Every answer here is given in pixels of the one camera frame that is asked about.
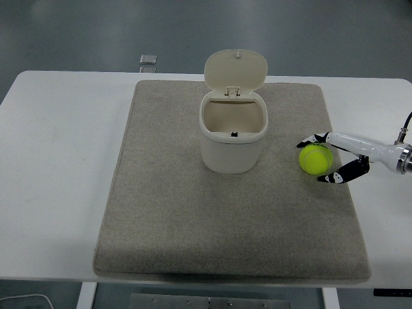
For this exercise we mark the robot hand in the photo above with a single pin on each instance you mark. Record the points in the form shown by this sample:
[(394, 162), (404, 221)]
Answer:
[(357, 148)]

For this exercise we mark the yellow-green tennis ball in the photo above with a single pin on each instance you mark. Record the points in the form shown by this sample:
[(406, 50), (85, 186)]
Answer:
[(313, 159)]

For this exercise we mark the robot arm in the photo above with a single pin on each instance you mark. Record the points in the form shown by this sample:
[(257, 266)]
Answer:
[(406, 151)]

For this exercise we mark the cream lidded bin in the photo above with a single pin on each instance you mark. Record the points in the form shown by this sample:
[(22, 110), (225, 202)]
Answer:
[(233, 128)]

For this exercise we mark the beige fabric mat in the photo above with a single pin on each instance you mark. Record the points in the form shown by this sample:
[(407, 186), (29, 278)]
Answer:
[(225, 209)]

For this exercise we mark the black table control panel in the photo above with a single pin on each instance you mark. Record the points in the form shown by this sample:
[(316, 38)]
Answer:
[(392, 292)]

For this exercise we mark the grey metal plate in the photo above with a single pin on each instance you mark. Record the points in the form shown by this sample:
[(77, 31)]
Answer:
[(209, 301)]

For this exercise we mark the silver floor socket plate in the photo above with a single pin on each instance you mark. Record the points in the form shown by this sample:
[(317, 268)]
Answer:
[(148, 58), (147, 69)]

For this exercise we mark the white table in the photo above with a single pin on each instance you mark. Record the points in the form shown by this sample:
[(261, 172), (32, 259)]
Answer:
[(58, 161)]

